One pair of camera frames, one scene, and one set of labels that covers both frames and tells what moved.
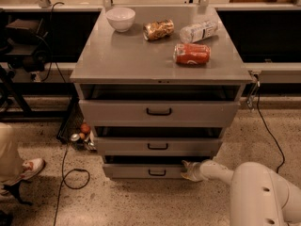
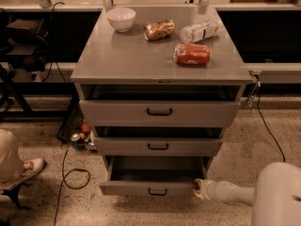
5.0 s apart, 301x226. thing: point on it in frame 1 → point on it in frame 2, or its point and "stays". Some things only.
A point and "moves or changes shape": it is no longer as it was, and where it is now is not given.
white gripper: (196, 171) → (209, 188)
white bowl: (120, 19) stays
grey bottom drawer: (142, 170) moves or changes shape
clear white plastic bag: (192, 33) stays
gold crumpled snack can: (156, 29) stays
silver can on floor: (74, 137) stays
